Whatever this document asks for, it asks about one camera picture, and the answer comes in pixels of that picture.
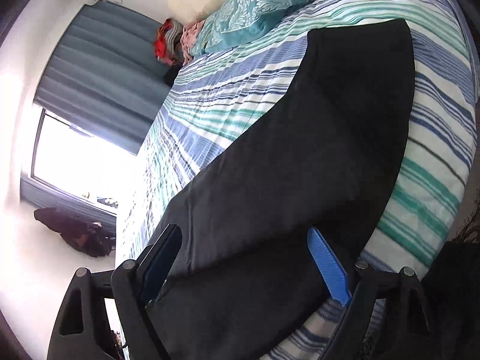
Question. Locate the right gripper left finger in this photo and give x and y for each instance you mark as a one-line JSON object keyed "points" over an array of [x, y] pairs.
{"points": [[82, 329]]}

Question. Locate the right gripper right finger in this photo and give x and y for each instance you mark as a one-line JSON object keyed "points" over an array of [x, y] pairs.
{"points": [[405, 319]]}

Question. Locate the black pants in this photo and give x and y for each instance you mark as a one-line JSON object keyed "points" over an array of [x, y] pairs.
{"points": [[327, 156]]}

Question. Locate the blue window curtain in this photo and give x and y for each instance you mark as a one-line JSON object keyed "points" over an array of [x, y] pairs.
{"points": [[98, 95]]}

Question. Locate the striped blue green bed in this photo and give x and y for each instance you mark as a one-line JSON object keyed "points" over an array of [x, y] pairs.
{"points": [[217, 97]]}

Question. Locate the red clothes pile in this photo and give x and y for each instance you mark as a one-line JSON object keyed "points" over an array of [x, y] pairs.
{"points": [[168, 38]]}

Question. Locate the pink cloth on bed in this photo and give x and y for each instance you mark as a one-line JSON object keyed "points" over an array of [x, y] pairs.
{"points": [[189, 36]]}

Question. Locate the teal patterned pillow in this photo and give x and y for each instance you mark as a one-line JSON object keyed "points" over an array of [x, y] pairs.
{"points": [[238, 22]]}

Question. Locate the dark bags hanging on wall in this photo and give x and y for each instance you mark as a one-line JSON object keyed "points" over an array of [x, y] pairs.
{"points": [[84, 236]]}

